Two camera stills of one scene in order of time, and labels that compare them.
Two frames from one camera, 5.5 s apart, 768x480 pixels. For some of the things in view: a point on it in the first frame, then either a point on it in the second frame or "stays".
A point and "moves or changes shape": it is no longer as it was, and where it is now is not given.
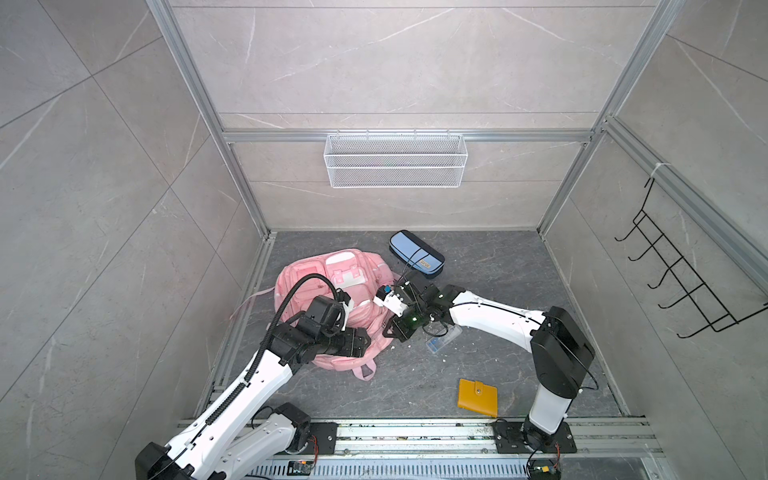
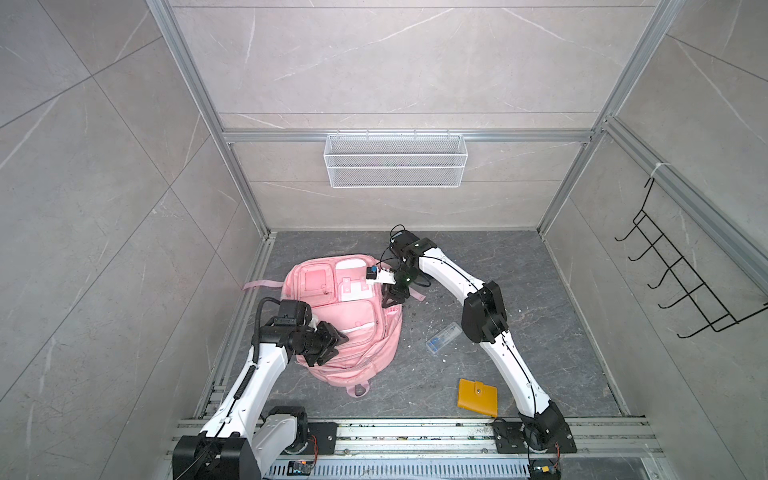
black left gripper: [355, 343] -> [330, 341]
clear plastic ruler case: [439, 342] stays
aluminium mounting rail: [594, 438] stays
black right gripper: [399, 331] -> [393, 293]
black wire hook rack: [706, 306] stays
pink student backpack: [360, 276] moves or changes shape
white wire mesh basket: [395, 161] stays
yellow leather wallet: [478, 397] stays
